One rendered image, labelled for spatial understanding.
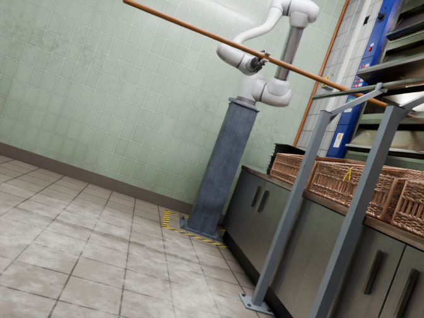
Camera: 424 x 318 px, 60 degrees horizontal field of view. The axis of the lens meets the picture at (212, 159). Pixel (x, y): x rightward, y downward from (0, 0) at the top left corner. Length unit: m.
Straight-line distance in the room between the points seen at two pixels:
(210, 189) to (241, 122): 0.54
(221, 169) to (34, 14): 1.90
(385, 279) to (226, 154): 1.76
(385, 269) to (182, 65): 2.46
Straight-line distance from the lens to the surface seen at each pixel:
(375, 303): 1.24
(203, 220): 2.78
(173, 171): 3.22
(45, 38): 3.35
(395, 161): 2.25
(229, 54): 2.35
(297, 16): 2.70
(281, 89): 2.77
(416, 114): 2.29
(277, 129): 3.40
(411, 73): 2.37
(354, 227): 1.32
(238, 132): 2.75
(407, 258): 1.18
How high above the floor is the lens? 0.61
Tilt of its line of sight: 1 degrees down
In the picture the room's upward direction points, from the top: 20 degrees clockwise
